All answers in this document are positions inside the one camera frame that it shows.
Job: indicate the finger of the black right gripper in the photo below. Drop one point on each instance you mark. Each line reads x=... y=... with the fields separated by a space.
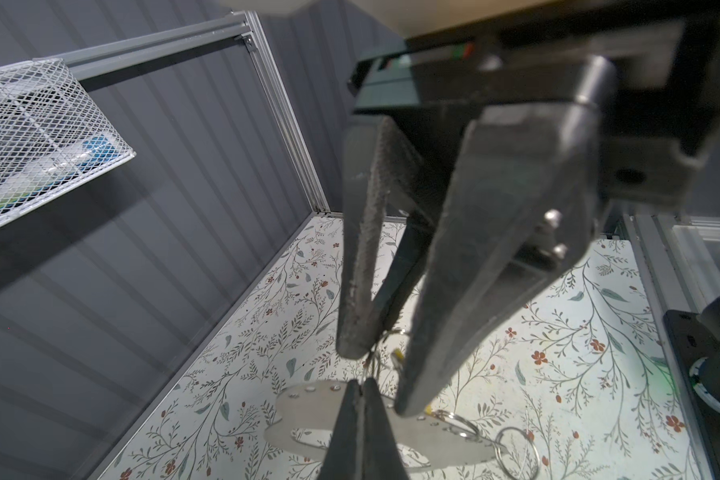
x=381 y=167

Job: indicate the black left gripper left fingers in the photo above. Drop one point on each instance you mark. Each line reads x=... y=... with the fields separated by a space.
x=344 y=457

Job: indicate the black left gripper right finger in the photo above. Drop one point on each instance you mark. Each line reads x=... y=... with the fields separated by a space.
x=380 y=456

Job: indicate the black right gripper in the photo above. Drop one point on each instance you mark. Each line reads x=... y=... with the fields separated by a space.
x=522 y=199

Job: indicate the white wire mesh basket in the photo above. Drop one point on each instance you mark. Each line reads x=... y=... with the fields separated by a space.
x=53 y=137

